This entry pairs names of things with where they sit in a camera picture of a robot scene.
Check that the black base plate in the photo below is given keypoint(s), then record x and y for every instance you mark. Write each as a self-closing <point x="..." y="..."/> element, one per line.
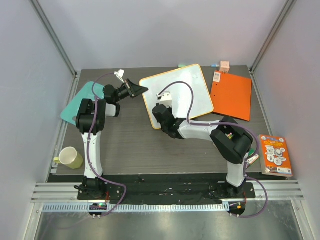
<point x="166" y="189"/>

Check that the slotted grey cable duct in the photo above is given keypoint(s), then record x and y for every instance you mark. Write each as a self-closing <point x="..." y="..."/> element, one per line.
<point x="91" y="207"/>

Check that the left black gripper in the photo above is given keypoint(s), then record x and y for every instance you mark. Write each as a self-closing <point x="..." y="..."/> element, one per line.
<point x="134" y="90"/>

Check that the yellow framed whiteboard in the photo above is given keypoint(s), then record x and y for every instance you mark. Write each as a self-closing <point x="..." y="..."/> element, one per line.
<point x="183" y="84"/>

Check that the pale yellow mug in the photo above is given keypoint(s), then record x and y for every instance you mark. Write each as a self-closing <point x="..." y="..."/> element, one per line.
<point x="70" y="158"/>

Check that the green book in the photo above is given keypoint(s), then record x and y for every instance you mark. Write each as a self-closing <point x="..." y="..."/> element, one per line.
<point x="252" y="158"/>

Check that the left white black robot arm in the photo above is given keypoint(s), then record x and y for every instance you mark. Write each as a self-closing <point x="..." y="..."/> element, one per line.
<point x="90" y="121"/>

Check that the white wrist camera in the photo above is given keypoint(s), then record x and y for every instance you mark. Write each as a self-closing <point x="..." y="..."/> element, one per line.
<point x="164" y="98"/>
<point x="119" y="75"/>

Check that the pink cube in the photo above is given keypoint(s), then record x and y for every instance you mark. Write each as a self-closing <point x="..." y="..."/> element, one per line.
<point x="224" y="66"/>

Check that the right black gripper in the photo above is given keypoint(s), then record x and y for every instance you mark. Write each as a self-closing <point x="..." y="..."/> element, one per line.
<point x="159" y="113"/>

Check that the teal cutting board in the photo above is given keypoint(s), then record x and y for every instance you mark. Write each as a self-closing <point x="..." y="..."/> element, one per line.
<point x="70" y="113"/>

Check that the orange book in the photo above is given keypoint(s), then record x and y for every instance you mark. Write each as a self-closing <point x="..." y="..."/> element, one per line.
<point x="274" y="156"/>

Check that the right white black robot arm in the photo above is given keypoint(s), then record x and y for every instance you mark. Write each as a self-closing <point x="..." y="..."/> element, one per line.
<point x="232" y="141"/>

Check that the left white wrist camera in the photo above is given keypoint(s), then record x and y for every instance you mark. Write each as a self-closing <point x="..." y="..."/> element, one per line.
<point x="119" y="75"/>

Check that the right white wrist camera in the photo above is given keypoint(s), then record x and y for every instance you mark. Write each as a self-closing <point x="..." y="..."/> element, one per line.
<point x="164" y="98"/>

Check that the orange folder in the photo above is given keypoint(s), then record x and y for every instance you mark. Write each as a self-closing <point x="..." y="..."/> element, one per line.
<point x="231" y="95"/>

